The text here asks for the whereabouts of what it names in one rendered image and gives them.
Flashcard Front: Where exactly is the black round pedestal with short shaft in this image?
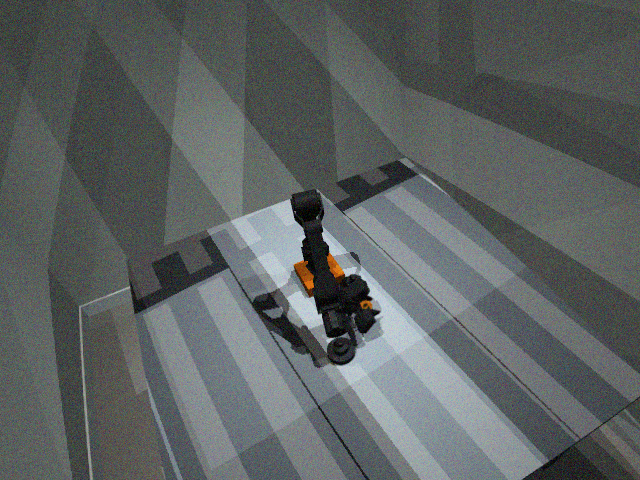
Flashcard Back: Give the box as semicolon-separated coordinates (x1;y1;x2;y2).
327;337;356;365

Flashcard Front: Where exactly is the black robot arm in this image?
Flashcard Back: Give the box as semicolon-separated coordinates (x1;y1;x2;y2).
290;189;370;338

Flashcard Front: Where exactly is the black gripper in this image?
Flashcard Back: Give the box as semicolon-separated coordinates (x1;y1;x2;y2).
340;277;381;333

